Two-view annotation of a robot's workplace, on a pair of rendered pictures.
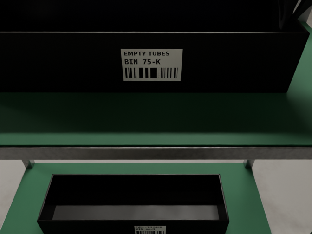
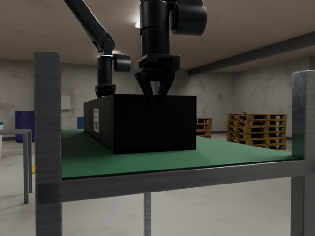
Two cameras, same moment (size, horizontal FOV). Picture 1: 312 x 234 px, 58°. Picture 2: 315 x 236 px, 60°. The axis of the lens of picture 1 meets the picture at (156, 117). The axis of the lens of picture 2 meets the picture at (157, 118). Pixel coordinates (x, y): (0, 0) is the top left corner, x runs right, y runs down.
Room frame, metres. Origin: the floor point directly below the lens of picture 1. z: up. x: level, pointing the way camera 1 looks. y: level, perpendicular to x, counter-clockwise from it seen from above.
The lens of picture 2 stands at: (0.29, -0.73, 1.03)
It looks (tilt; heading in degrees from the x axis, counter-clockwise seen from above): 2 degrees down; 69
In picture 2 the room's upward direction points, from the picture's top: straight up
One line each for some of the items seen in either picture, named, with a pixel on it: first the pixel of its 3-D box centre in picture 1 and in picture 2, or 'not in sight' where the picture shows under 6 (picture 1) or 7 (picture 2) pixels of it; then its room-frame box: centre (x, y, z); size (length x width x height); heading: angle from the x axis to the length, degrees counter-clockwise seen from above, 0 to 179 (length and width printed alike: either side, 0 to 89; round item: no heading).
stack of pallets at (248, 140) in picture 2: not in sight; (255, 131); (5.34, 5.20, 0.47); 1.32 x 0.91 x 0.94; 1
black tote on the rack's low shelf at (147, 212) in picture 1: (135, 204); not in sight; (0.49, 0.07, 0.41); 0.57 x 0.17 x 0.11; 90
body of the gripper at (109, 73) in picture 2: not in sight; (105, 80); (0.47, 0.34, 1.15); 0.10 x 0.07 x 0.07; 90
